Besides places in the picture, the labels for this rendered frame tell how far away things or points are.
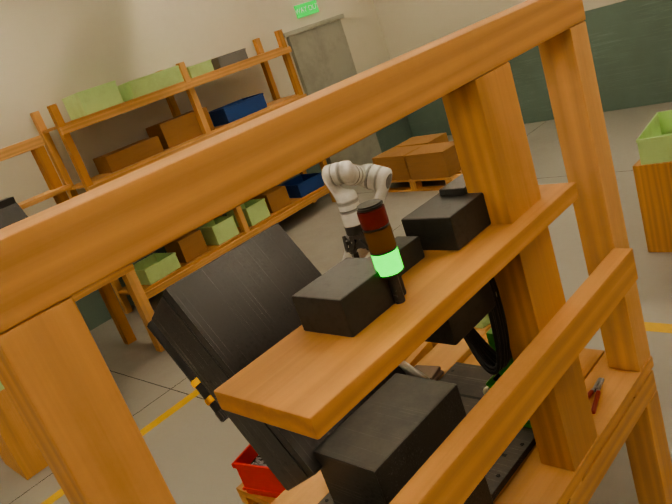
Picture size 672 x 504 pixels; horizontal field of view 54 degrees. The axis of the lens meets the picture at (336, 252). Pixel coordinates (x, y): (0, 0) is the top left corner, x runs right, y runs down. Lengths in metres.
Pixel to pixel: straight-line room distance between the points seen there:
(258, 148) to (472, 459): 0.69
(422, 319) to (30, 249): 0.63
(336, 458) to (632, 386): 0.95
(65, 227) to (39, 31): 6.60
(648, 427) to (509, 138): 1.08
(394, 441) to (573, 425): 0.52
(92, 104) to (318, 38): 3.71
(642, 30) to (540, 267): 7.26
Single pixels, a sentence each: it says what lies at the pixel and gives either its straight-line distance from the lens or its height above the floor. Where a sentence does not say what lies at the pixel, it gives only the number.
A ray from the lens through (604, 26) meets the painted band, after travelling 8.80.
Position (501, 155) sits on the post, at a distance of 1.40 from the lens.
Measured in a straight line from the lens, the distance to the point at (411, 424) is 1.41.
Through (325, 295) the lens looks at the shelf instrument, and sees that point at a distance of 1.14.
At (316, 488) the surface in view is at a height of 0.90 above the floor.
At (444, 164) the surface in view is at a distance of 7.31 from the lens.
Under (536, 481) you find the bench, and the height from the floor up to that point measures 0.88.
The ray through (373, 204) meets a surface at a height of 1.74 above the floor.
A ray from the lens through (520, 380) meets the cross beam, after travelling 1.39.
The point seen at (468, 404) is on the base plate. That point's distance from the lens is 2.03.
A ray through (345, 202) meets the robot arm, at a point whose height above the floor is 1.52.
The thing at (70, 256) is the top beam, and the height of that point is 1.89.
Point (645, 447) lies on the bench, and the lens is 2.24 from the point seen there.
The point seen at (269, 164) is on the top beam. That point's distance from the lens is 0.94.
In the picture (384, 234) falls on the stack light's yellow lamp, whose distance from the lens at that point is 1.13.
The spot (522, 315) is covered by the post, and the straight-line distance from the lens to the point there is 1.53.
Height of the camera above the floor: 2.03
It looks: 18 degrees down
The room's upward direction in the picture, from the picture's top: 19 degrees counter-clockwise
